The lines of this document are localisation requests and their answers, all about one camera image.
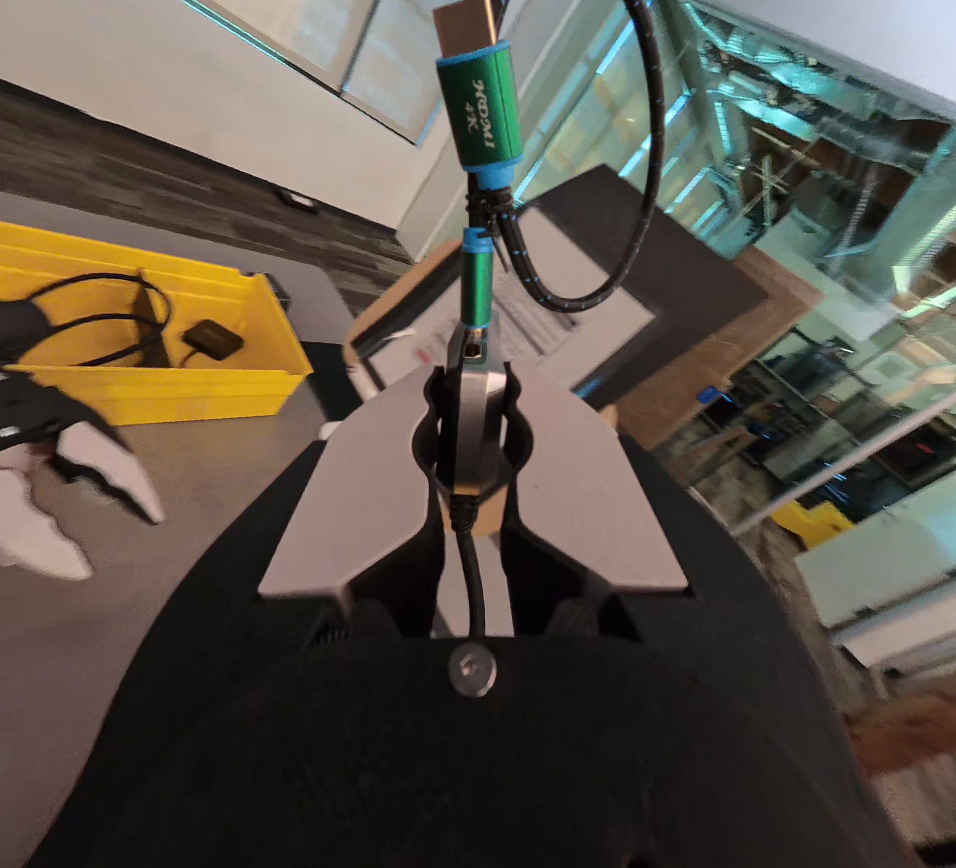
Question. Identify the silver ceiling ductwork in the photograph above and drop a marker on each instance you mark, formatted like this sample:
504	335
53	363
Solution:
821	136

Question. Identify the yellow plastic container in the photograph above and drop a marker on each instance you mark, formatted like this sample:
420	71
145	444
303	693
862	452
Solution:
814	521

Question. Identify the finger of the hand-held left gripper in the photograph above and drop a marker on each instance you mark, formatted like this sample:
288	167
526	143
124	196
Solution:
30	532
104	457

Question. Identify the small black floor box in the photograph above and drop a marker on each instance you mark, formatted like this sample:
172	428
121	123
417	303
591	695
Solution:
299	200

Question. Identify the instruction sheet on stand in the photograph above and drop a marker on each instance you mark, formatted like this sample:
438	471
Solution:
672	271

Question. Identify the black bin divider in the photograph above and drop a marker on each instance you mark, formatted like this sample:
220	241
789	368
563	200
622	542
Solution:
146	330

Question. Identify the tall window with blinds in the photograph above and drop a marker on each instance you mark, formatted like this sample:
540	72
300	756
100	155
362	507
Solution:
597	121

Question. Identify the silver grey USB hub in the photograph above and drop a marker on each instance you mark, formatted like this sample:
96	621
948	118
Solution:
474	427

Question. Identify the taped instruction sheet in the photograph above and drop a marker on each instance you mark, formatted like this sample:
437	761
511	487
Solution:
597	338

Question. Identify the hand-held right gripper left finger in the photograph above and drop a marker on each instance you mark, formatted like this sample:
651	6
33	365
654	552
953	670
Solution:
351	509

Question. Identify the yellow plastic bin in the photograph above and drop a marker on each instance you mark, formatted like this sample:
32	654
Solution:
187	390

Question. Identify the brown cardboard panel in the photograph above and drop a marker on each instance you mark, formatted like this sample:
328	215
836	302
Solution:
747	360

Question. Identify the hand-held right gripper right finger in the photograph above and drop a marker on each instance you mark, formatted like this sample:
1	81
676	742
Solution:
590	509

